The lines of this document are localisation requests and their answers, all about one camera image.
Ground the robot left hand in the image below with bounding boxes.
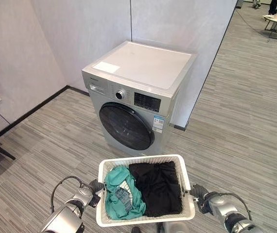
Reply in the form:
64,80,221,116
88,179,108,194

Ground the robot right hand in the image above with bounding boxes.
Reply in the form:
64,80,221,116
189,183,211,199

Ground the white plastic laundry basket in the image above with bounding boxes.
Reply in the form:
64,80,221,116
95,154,196,228

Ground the dark round washer door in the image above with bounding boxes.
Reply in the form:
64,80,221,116
98,101,155,150

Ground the chrome washer control knob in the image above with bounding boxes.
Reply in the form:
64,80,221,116
115,89,127,101

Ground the black washer display panel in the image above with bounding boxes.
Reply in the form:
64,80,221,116
134,91,162,113

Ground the teal garment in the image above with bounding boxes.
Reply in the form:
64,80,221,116
104,166,147,220

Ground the black garment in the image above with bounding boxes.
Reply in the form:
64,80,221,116
128,161,184,217

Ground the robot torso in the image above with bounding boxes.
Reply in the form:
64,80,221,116
131,221,190,233

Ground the blue white energy label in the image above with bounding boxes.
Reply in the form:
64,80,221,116
153,115,166,133

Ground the silver detergent drawer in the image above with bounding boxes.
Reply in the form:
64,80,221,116
84,74,109,96

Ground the white rectangular sticker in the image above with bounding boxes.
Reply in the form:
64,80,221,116
91,61,121,73

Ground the silver front-load washing machine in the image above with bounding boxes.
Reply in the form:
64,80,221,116
81,40,198,157

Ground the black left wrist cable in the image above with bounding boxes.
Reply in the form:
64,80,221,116
50,175,91,215

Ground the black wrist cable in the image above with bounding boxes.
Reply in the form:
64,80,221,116
50,175,91,215
215,192,253,220

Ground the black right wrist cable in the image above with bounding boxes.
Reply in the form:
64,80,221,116
215,192,253,220

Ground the black floor cable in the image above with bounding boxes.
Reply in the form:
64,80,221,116
235,7,277,42

